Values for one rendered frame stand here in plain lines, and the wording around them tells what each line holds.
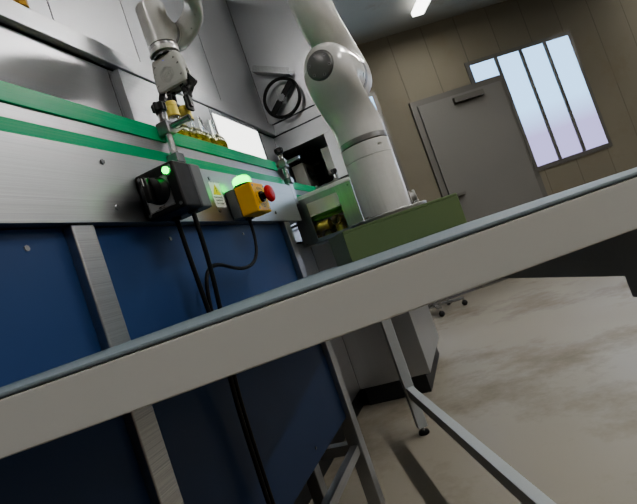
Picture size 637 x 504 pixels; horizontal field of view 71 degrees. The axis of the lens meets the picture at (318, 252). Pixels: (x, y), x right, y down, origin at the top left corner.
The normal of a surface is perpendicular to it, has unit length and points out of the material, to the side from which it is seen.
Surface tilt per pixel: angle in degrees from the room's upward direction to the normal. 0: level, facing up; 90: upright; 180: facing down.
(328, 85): 127
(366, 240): 90
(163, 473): 90
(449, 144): 90
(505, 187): 90
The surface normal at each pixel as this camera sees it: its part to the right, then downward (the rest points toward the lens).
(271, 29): -0.32, 0.07
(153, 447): 0.89, -0.32
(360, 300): 0.07, -0.07
